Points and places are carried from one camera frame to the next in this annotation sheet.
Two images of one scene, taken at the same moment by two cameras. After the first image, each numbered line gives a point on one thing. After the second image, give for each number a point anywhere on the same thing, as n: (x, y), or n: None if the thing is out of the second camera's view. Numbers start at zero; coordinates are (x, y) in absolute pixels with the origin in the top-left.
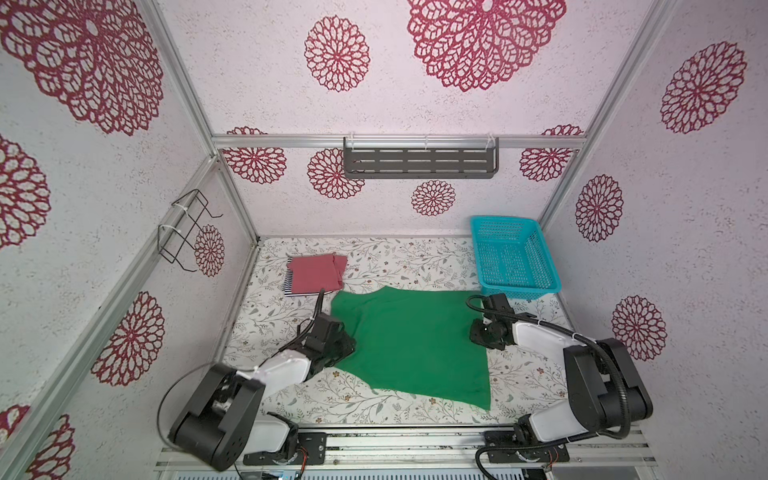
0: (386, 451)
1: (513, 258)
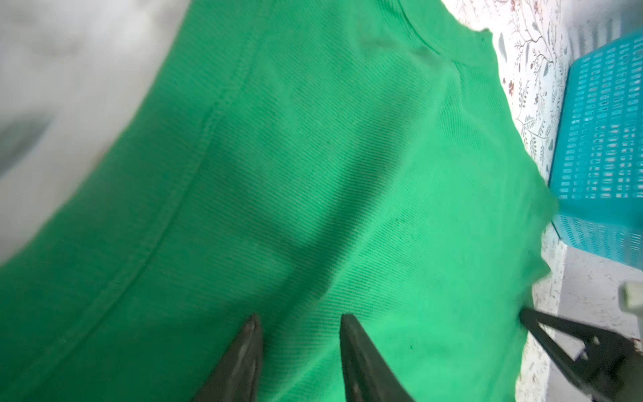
0: None
1: (596, 172)
